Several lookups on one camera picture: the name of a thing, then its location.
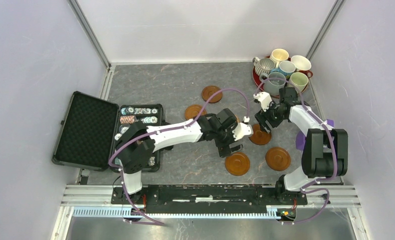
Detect black foam-lined case lid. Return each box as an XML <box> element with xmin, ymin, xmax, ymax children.
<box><xmin>51</xmin><ymin>91</ymin><xmax>120</xmax><ymax>172</ymax></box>

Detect blue patterned mug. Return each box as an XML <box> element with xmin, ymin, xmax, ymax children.
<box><xmin>270</xmin><ymin>60</ymin><xmax>296</xmax><ymax>80</ymax></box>

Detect white red mug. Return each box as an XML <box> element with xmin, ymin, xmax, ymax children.
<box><xmin>290</xmin><ymin>55</ymin><xmax>314</xmax><ymax>78</ymax></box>

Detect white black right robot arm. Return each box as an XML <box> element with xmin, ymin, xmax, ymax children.
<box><xmin>253</xmin><ymin>87</ymin><xmax>348</xmax><ymax>204</ymax></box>

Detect grey ribbed mug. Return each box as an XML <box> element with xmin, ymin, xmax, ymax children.
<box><xmin>252</xmin><ymin>57</ymin><xmax>276</xmax><ymax>76</ymax></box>

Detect aluminium frame rail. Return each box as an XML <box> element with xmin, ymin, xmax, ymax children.
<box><xmin>61</xmin><ymin>184</ymin><xmax>361</xmax><ymax>220</ymax></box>

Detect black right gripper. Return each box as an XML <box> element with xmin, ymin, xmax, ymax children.
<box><xmin>254</xmin><ymin>98</ymin><xmax>286</xmax><ymax>134</ymax></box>

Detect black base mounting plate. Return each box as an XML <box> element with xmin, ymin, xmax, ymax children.
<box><xmin>130</xmin><ymin>184</ymin><xmax>308</xmax><ymax>214</ymax></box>

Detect brown wooden coaster back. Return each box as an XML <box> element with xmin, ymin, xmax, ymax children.
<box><xmin>201</xmin><ymin>85</ymin><xmax>223</xmax><ymax>104</ymax></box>

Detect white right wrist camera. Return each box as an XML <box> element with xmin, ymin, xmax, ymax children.
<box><xmin>253</xmin><ymin>91</ymin><xmax>273</xmax><ymax>112</ymax></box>

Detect red round tray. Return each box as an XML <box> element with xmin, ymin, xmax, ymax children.
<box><xmin>252</xmin><ymin>68</ymin><xmax>308</xmax><ymax>99</ymax></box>

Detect cream mug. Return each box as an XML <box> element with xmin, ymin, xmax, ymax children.
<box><xmin>269</xmin><ymin>48</ymin><xmax>290</xmax><ymax>68</ymax></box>

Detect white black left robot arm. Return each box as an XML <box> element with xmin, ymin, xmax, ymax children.
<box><xmin>108</xmin><ymin>108</ymin><xmax>253</xmax><ymax>204</ymax></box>

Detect black poker chip case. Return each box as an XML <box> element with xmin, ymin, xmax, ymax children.
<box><xmin>109</xmin><ymin>103</ymin><xmax>174</xmax><ymax>173</ymax></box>

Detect light green mug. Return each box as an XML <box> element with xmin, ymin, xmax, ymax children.
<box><xmin>287</xmin><ymin>72</ymin><xmax>309</xmax><ymax>93</ymax></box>

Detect brown wooden coaster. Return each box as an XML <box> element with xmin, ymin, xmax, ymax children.
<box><xmin>184</xmin><ymin>104</ymin><xmax>203</xmax><ymax>120</ymax></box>
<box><xmin>265</xmin><ymin>147</ymin><xmax>291</xmax><ymax>172</ymax></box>
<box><xmin>201</xmin><ymin>85</ymin><xmax>223</xmax><ymax>104</ymax></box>
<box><xmin>224</xmin><ymin>152</ymin><xmax>250</xmax><ymax>176</ymax></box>
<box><xmin>249</xmin><ymin>124</ymin><xmax>272</xmax><ymax>146</ymax></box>

